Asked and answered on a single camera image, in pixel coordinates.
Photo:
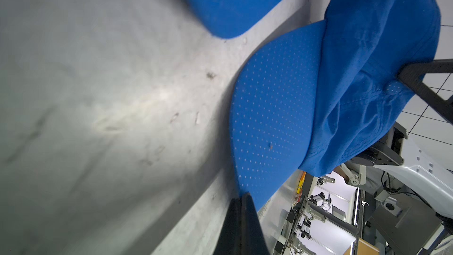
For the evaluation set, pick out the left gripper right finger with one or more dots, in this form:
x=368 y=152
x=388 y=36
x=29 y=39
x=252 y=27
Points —
x=253 y=238

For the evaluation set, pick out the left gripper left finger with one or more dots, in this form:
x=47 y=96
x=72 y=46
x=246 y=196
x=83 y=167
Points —
x=230 y=241

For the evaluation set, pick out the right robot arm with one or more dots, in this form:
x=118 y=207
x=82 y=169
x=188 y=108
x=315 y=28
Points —
x=399 y=156

